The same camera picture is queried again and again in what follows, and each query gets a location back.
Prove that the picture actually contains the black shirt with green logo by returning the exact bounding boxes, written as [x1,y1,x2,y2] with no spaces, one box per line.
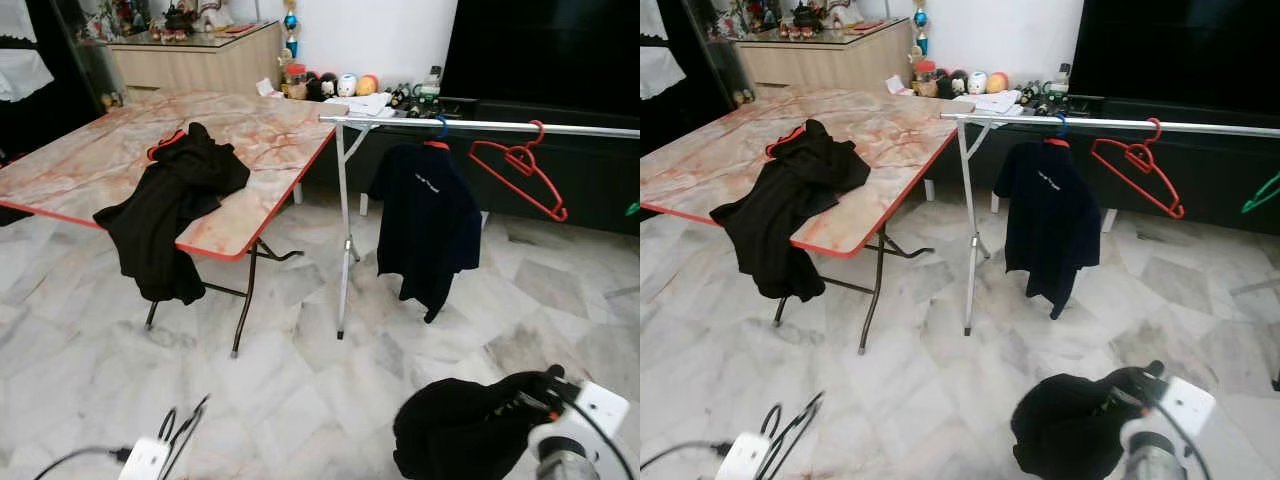
[1010,365,1162,480]
[392,368,567,480]

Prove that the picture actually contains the red plastic hanger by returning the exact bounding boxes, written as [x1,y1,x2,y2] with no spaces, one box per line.
[468,120,570,224]
[1090,117,1187,221]

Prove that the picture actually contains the navy shirt with red collar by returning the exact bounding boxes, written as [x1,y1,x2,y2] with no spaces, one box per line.
[368,140,485,325]
[993,137,1104,322]

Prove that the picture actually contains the black TV console cabinet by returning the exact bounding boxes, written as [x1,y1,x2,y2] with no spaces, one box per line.
[920,92,1280,227]
[290,95,641,237]

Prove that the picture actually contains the silver metal clothes rack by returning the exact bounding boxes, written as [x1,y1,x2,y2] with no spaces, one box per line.
[318,113,641,342]
[940,110,1280,392]

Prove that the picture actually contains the black shirt with red collar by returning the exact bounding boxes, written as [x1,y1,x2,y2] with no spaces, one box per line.
[93,122,252,307]
[710,118,872,304]

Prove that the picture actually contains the stack of white papers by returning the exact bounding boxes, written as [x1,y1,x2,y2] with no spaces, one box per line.
[335,93,394,118]
[965,90,1024,115]

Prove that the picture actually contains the dark glass display cabinet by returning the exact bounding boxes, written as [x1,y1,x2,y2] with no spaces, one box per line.
[0,0,127,167]
[640,0,757,152]

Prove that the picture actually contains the black flat screen television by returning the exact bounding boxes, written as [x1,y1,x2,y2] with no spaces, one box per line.
[440,0,641,107]
[1068,0,1280,102]

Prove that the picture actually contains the gold and blue trophy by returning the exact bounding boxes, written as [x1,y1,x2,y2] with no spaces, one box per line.
[910,0,932,60]
[280,0,302,64]

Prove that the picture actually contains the light wood sideboard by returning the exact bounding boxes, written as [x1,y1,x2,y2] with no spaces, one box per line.
[105,22,284,102]
[735,18,914,97]

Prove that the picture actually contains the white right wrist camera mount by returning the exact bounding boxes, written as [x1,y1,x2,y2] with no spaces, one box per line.
[1120,376,1219,457]
[530,380,632,462]

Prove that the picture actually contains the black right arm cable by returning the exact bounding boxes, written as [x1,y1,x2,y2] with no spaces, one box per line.
[1145,362,1217,480]
[545,365,637,480]

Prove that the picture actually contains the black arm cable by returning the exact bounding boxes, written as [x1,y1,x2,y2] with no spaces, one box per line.
[1145,362,1217,480]
[545,365,637,480]
[35,395,212,480]
[640,392,824,480]

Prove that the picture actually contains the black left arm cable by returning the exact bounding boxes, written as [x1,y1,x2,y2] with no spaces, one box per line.
[640,392,824,480]
[35,395,212,480]

